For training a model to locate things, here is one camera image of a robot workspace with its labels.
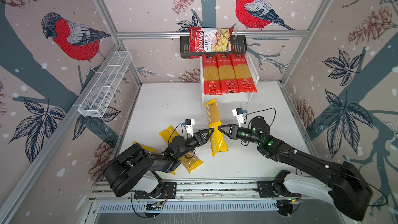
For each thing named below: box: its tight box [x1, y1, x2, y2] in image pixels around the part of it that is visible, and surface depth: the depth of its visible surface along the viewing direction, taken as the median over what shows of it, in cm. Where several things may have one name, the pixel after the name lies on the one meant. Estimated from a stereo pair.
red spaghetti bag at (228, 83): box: [216, 53, 240, 94], surface depth 77 cm
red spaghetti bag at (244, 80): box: [230, 53, 258, 94], surface depth 78 cm
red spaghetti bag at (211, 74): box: [202, 53, 223, 96], surface depth 77 cm
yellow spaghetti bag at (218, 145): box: [204, 98, 230, 157], surface depth 74 cm
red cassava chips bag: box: [189, 26, 234, 60], surface depth 89 cm
